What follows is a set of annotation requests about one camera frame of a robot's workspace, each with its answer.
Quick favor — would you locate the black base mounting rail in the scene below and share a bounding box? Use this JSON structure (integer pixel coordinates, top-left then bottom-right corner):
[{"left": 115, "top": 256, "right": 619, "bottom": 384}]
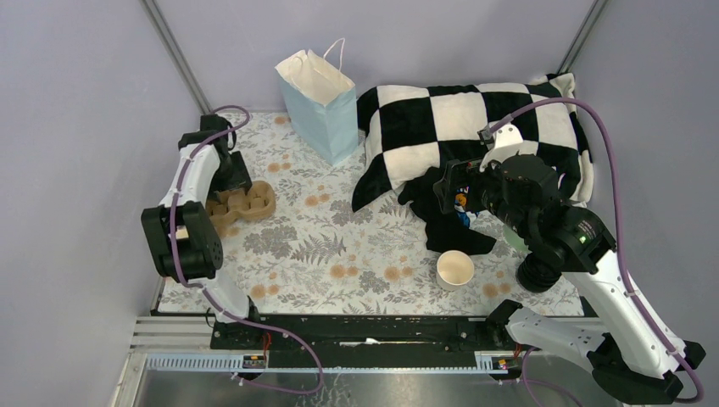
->
[{"left": 210, "top": 314, "right": 521, "bottom": 370}]

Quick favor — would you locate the black white checkered pillow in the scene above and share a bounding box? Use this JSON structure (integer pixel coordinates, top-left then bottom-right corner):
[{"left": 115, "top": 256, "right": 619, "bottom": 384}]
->
[{"left": 352, "top": 73, "right": 594, "bottom": 211}]

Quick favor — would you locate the floral patterned table mat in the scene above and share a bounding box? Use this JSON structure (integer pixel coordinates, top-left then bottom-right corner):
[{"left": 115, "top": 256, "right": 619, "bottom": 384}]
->
[{"left": 217, "top": 111, "right": 583, "bottom": 316}]

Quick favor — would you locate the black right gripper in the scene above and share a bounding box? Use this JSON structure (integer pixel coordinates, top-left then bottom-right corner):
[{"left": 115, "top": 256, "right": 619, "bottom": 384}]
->
[{"left": 432, "top": 157, "right": 531, "bottom": 237}]

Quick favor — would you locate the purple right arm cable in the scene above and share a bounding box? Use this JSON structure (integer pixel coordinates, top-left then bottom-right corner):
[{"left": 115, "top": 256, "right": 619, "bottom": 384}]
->
[{"left": 478, "top": 98, "right": 705, "bottom": 404}]

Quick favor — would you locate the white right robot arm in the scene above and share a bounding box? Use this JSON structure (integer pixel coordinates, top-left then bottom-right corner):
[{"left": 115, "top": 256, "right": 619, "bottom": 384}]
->
[{"left": 433, "top": 155, "right": 705, "bottom": 404}]

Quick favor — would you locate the single white paper cup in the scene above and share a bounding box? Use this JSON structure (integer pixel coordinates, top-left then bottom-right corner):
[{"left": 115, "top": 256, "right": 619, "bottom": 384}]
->
[{"left": 436, "top": 250, "right": 475, "bottom": 291}]

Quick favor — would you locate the black cloth with daisy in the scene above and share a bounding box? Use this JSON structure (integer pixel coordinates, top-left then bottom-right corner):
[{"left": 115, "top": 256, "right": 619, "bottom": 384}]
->
[{"left": 398, "top": 167, "right": 496, "bottom": 255}]

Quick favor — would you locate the stack of black lids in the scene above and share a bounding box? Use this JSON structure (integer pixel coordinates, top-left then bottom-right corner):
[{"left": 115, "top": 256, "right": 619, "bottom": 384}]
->
[{"left": 516, "top": 253, "right": 562, "bottom": 293}]

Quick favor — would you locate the brown cardboard cup carrier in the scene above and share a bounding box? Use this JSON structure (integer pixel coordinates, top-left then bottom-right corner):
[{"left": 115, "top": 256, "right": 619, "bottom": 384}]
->
[{"left": 205, "top": 181, "right": 276, "bottom": 238}]

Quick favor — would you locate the pale green plastic cup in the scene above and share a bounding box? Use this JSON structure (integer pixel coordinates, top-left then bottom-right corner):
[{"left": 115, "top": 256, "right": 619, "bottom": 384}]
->
[{"left": 503, "top": 225, "right": 530, "bottom": 254}]

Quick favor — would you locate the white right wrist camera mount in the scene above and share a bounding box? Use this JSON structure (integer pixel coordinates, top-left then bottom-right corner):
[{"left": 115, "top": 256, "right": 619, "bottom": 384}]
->
[{"left": 478, "top": 124, "right": 523, "bottom": 171}]

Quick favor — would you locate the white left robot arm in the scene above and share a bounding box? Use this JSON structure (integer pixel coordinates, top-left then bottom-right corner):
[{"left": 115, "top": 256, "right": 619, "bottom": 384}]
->
[{"left": 141, "top": 113, "right": 264, "bottom": 348}]

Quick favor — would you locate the light blue paper bag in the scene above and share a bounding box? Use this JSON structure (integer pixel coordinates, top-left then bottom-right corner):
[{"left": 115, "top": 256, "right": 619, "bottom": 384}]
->
[{"left": 275, "top": 37, "right": 359, "bottom": 166}]

